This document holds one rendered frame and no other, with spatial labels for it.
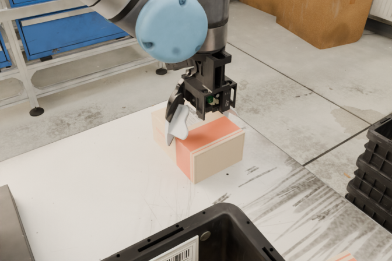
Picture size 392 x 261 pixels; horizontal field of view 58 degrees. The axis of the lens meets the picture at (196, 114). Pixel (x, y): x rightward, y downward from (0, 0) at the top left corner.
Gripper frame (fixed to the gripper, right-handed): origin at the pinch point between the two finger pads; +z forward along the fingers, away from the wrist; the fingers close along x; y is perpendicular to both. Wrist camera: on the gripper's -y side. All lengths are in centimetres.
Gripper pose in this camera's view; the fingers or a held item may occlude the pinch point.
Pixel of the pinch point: (196, 130)
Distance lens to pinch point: 72.0
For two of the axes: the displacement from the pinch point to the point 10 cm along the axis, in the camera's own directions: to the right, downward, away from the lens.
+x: 8.3, -3.3, 4.5
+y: 5.6, 5.0, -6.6
